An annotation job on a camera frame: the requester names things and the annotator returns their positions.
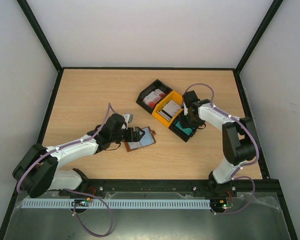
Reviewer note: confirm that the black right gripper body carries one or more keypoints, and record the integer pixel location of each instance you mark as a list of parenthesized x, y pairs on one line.
[(185, 121)]

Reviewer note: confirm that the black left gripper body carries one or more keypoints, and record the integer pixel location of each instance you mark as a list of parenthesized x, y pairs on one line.
[(116, 138)]

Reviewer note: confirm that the brown leather card holder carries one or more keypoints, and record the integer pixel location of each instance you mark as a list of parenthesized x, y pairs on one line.
[(147, 140)]

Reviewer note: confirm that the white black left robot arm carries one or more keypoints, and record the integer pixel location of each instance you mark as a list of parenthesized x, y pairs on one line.
[(40, 170)]

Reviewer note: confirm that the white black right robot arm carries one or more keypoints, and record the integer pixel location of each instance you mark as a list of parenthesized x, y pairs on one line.
[(239, 138)]

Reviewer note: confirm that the teal card stack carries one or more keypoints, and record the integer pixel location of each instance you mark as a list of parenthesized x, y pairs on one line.
[(186, 131)]

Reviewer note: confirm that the red white card stack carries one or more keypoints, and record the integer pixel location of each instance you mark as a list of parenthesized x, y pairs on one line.
[(153, 97)]

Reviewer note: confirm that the black right tray compartment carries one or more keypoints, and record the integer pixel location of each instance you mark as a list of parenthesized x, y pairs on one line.
[(172, 128)]

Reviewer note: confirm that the black tray compartment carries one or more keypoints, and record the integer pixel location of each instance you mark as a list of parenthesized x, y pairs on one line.
[(154, 85), (172, 128)]

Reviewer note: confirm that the yellow middle tray compartment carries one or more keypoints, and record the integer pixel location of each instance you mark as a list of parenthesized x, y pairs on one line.
[(175, 96)]

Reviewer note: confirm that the black left tray compartment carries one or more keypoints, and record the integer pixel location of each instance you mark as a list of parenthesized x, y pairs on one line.
[(154, 85)]

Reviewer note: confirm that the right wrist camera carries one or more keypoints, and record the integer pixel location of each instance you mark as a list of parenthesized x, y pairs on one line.
[(186, 105)]

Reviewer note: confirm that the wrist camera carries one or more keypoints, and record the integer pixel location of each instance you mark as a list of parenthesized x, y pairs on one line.
[(128, 117), (186, 105)]

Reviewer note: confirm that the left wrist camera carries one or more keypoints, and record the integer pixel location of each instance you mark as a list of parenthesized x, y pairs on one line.
[(128, 117)]

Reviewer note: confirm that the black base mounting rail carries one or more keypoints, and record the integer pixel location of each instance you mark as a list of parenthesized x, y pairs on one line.
[(197, 188)]

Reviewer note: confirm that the black metal cage frame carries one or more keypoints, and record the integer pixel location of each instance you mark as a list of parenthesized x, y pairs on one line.
[(27, 11)]

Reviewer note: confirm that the light blue slotted cable duct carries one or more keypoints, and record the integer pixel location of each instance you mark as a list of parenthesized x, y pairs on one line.
[(50, 203)]

